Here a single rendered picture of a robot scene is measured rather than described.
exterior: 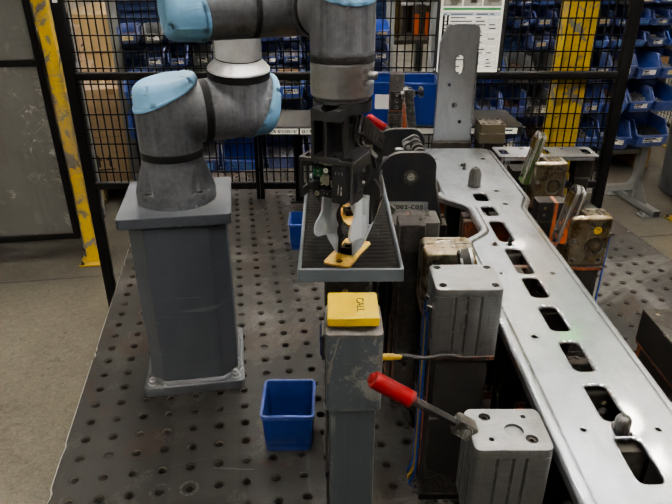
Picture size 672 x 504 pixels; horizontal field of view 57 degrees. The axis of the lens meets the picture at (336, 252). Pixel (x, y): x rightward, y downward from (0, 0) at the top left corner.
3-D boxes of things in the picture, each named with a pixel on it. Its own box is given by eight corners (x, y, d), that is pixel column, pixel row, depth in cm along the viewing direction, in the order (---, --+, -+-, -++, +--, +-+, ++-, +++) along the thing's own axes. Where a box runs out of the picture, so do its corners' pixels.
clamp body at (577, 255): (595, 361, 139) (627, 220, 124) (541, 361, 139) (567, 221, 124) (580, 338, 147) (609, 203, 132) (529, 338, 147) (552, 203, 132)
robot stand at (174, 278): (145, 397, 128) (114, 220, 110) (155, 341, 146) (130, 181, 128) (245, 387, 131) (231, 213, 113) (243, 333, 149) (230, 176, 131)
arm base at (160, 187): (132, 213, 113) (123, 161, 108) (142, 185, 126) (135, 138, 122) (216, 208, 115) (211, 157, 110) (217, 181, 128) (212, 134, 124)
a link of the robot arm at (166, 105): (134, 142, 119) (123, 70, 113) (203, 135, 124) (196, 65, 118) (143, 160, 109) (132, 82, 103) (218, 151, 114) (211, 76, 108)
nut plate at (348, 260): (349, 269, 81) (349, 261, 80) (322, 264, 82) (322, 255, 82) (371, 243, 88) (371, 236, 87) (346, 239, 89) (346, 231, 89)
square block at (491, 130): (493, 233, 200) (507, 124, 184) (469, 233, 200) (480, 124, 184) (488, 223, 208) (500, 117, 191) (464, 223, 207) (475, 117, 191)
